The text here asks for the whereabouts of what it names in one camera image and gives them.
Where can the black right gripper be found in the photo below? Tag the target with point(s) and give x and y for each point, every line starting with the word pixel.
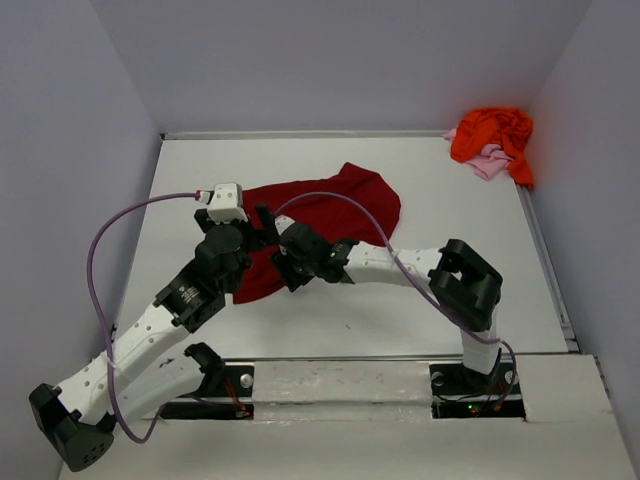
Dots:
pixel 282 255

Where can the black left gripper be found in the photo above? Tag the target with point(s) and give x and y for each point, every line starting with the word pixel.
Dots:
pixel 255 235

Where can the dark red t-shirt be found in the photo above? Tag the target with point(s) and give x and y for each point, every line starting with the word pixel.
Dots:
pixel 331 217

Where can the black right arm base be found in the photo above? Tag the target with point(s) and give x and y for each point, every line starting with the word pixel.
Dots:
pixel 460 393

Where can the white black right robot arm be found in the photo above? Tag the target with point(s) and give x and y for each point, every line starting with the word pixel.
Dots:
pixel 464 286

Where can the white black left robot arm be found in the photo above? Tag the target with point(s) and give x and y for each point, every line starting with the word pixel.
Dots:
pixel 78 415

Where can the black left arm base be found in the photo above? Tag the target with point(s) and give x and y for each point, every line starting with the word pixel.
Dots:
pixel 228 399

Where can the pink t-shirt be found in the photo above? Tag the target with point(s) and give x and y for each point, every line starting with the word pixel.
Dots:
pixel 486 160

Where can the orange t-shirt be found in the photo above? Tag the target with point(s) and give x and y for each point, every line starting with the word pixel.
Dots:
pixel 509 127

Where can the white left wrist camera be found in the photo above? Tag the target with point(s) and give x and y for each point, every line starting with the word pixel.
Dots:
pixel 226 204

